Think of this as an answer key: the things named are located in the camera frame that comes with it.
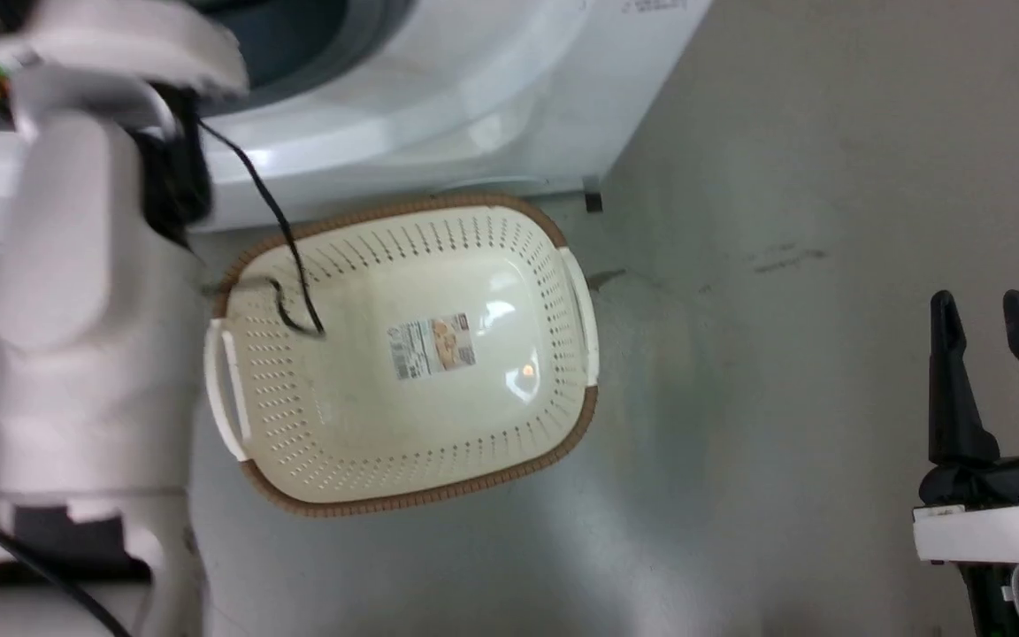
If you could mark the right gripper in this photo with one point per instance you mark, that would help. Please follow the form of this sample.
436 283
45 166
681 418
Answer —
996 531

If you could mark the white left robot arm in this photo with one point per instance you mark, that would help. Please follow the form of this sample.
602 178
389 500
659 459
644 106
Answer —
76 292

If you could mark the black washing machine foot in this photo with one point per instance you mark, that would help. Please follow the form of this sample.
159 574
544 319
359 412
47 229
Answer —
593 200

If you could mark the printed basket label sticker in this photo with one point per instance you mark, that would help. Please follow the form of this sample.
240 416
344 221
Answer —
432 346

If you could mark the white washing machine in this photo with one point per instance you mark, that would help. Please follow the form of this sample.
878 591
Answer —
474 88

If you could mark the cream perforated laundry basket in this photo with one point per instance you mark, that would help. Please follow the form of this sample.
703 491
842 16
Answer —
359 416

